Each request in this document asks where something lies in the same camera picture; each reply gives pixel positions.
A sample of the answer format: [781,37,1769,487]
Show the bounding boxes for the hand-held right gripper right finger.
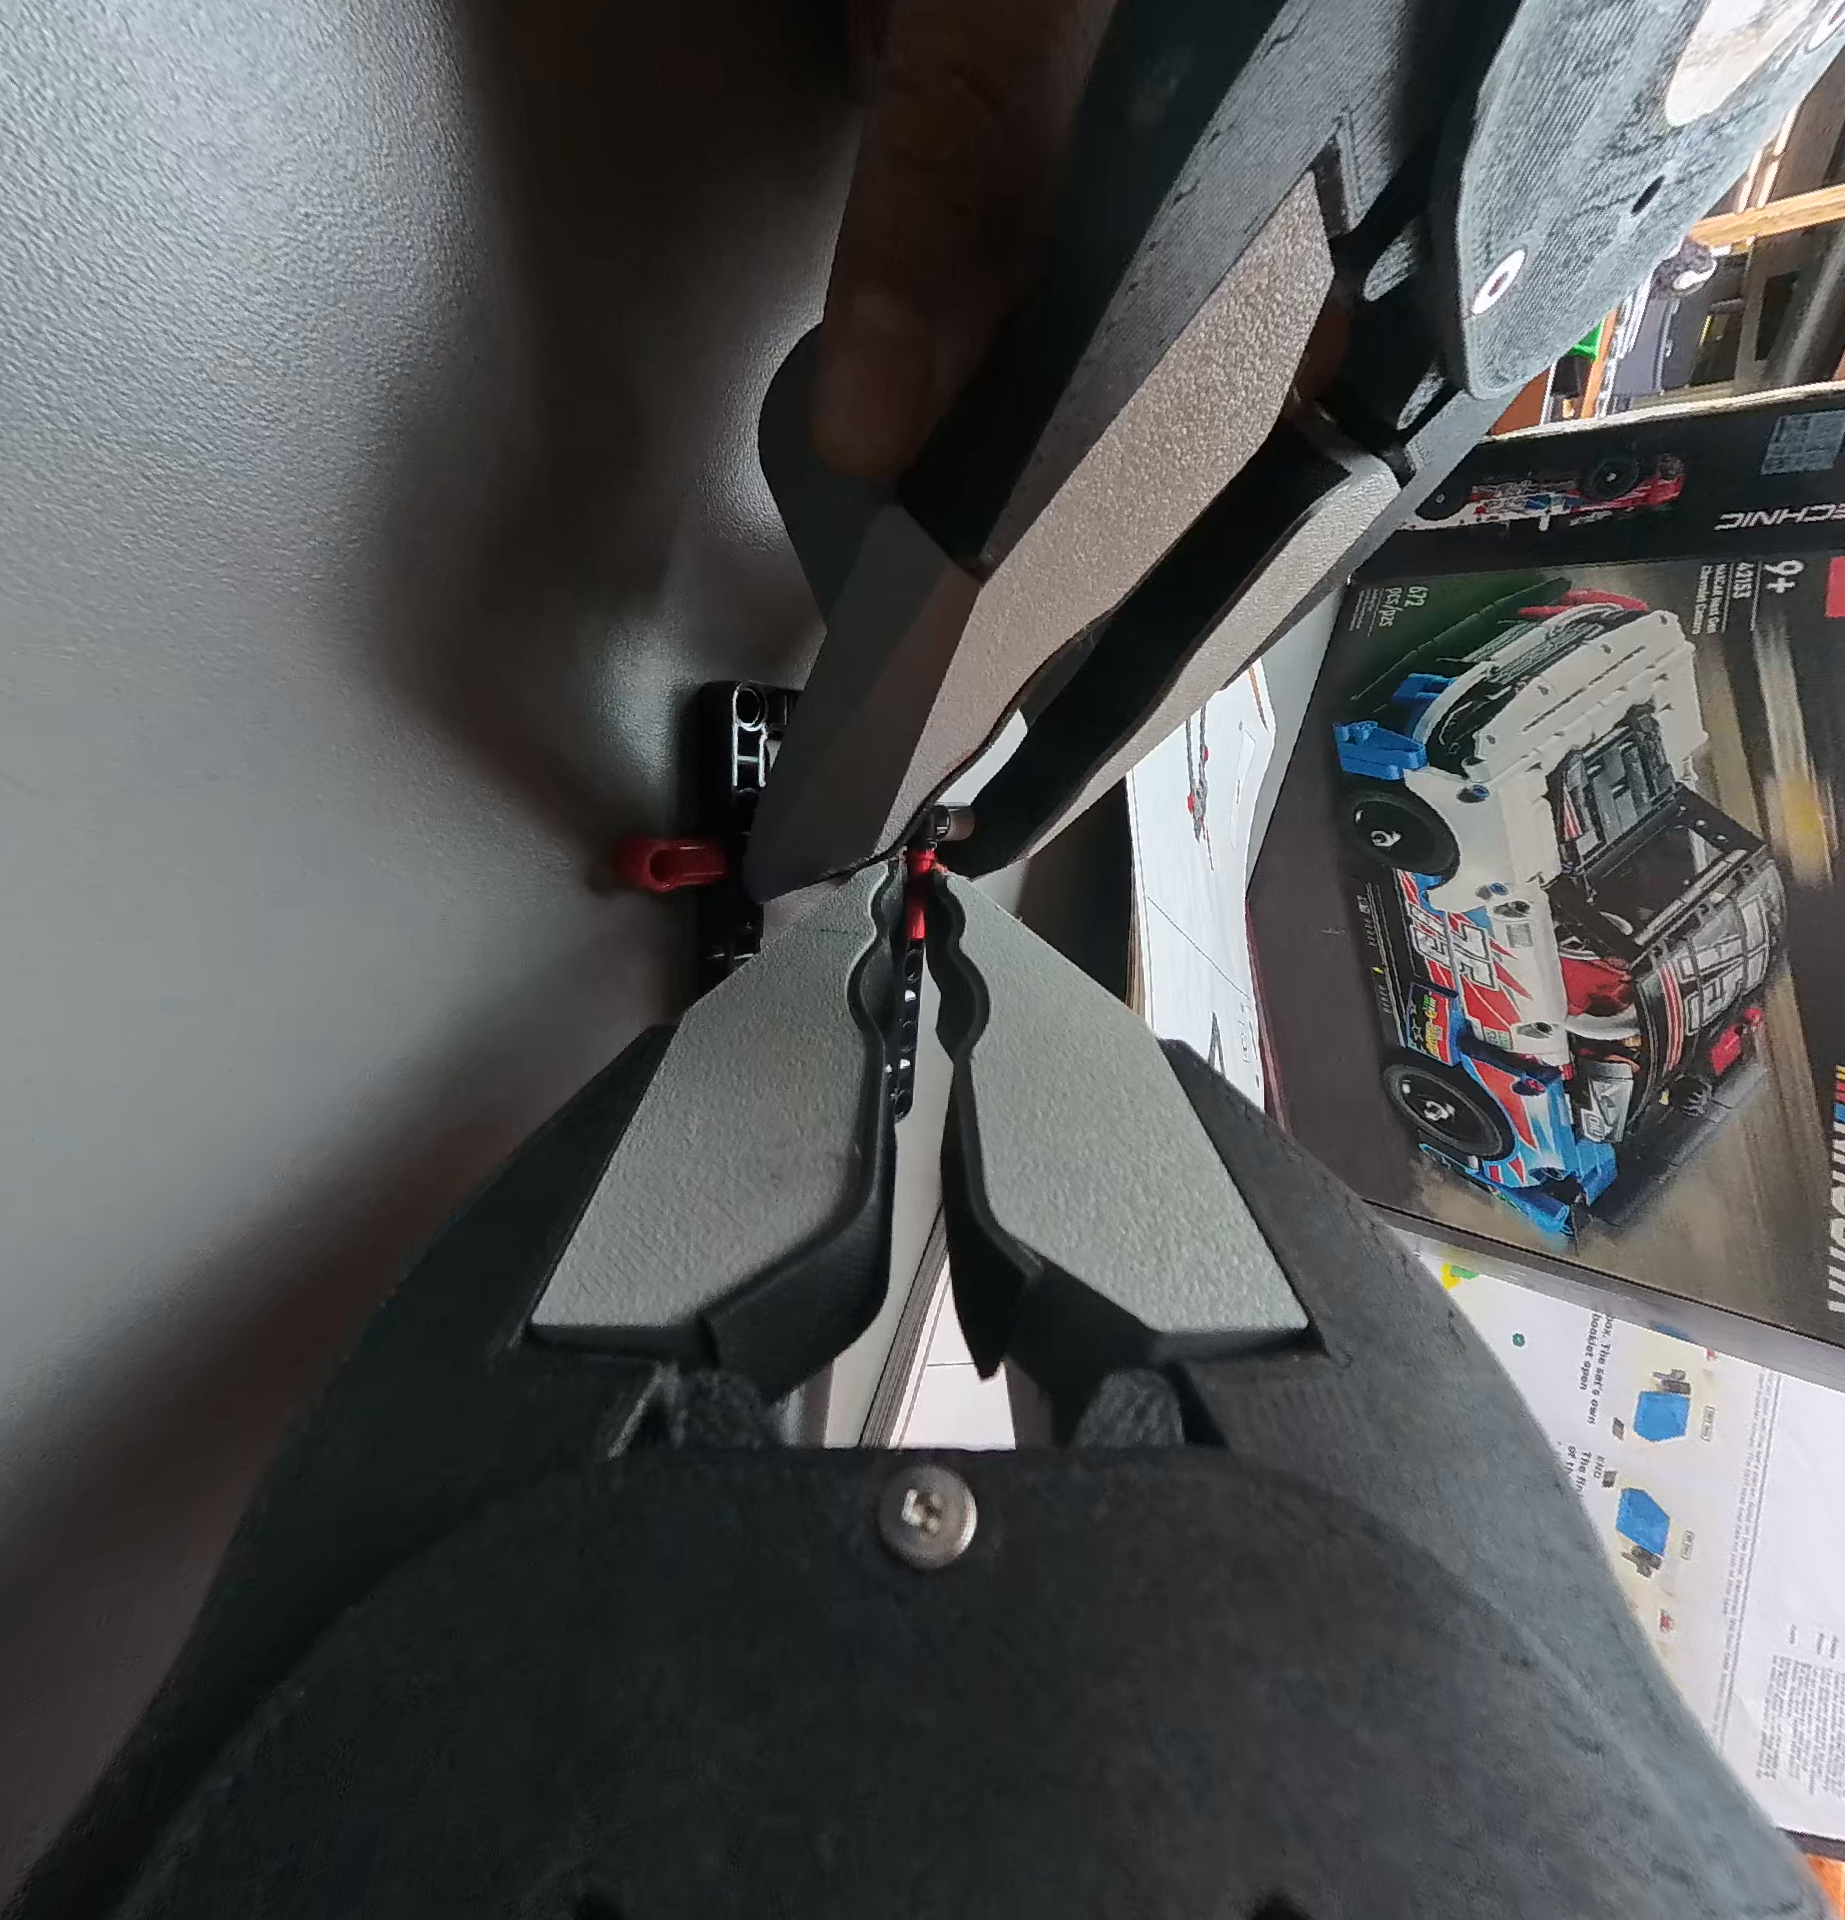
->
[935,874,1313,1444]

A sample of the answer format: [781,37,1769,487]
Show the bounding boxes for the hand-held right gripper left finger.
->
[525,867,900,1411]

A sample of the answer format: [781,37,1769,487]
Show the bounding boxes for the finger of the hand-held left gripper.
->
[745,193,1341,904]
[945,421,1407,884]

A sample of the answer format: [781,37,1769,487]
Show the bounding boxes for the lego instruction booklet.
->
[846,659,1313,1449]

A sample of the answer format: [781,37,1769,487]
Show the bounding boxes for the black lego frame assembly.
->
[611,681,939,1126]

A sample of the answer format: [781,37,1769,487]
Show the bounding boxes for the lego set box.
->
[1244,374,1845,1358]

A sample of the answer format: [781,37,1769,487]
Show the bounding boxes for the person's left hand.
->
[809,0,1085,478]

